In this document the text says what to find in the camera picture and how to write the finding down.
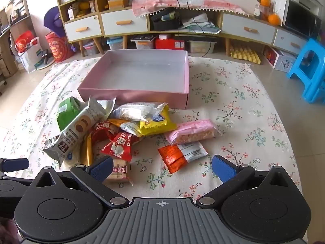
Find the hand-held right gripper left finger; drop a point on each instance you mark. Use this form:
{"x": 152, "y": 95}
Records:
{"x": 102, "y": 169}

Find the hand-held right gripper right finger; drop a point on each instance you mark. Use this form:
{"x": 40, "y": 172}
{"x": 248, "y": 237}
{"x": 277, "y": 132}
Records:
{"x": 223, "y": 169}

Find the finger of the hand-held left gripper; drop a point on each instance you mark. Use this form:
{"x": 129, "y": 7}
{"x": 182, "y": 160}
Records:
{"x": 14, "y": 164}

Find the brown cracker packet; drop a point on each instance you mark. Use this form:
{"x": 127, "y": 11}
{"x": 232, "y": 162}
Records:
{"x": 120, "y": 174}

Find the gold wafer bar packet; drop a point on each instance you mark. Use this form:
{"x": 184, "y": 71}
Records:
{"x": 86, "y": 148}

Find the red snack packet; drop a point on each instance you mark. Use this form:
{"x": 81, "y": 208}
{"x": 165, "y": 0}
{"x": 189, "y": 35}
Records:
{"x": 100, "y": 134}
{"x": 119, "y": 144}

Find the orange white snack packet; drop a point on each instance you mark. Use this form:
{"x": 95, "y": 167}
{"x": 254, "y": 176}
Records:
{"x": 127, "y": 127}
{"x": 180, "y": 156}

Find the grey white cookie packet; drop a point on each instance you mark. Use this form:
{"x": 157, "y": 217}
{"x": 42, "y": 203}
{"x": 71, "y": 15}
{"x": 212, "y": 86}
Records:
{"x": 76, "y": 129}

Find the pink clear snack packet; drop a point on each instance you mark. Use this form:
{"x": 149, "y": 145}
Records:
{"x": 190, "y": 132}

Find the silver white snack packet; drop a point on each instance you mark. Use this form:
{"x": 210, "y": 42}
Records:
{"x": 134, "y": 111}

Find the green snack packet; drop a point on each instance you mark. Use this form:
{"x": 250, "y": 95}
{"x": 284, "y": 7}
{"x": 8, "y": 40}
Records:
{"x": 68, "y": 111}

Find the pink cardboard box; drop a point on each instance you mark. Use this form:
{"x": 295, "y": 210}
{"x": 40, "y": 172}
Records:
{"x": 132, "y": 66}

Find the floral cloth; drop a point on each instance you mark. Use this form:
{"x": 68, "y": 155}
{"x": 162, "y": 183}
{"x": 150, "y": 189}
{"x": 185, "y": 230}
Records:
{"x": 228, "y": 94}

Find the white shopping bag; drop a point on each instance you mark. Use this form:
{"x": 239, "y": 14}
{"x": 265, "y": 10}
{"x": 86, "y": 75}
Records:
{"x": 31, "y": 58}

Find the yellow egg tray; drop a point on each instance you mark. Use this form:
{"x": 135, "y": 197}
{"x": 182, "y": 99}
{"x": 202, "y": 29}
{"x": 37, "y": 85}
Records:
{"x": 245, "y": 55}

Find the small clear storage bin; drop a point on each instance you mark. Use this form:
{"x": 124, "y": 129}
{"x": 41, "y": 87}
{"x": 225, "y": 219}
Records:
{"x": 91, "y": 48}

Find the white printed box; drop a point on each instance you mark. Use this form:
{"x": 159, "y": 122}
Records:
{"x": 281, "y": 61}

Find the red plastic bag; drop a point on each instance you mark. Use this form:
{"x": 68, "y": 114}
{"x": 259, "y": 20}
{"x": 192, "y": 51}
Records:
{"x": 24, "y": 42}

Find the blue lid storage bin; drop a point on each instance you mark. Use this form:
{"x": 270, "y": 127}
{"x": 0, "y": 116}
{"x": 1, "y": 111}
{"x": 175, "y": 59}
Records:
{"x": 115, "y": 43}

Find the red gift bag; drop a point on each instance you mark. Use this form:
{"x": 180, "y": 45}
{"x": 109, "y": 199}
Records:
{"x": 59, "y": 47}

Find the red box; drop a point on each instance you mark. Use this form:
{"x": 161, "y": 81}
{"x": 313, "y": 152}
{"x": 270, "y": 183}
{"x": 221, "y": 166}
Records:
{"x": 170, "y": 43}

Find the blue plastic stool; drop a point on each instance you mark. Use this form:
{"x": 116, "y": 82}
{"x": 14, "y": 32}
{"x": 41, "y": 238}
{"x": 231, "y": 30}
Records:
{"x": 311, "y": 56}

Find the folded cloth pile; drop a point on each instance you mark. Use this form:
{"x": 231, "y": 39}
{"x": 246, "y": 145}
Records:
{"x": 200, "y": 24}

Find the orange fruit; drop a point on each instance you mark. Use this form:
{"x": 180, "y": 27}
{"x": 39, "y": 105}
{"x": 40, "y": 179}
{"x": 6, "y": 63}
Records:
{"x": 274, "y": 19}
{"x": 264, "y": 0}

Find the black storage box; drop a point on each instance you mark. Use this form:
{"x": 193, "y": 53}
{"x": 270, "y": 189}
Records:
{"x": 163, "y": 21}

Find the yellow box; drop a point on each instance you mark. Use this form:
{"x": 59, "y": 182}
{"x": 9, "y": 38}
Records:
{"x": 119, "y": 3}

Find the black microwave oven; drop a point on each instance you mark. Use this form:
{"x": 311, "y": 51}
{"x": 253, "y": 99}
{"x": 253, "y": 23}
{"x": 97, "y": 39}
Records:
{"x": 301, "y": 19}

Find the pink patterned cloth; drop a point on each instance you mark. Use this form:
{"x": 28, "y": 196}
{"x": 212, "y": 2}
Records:
{"x": 157, "y": 3}

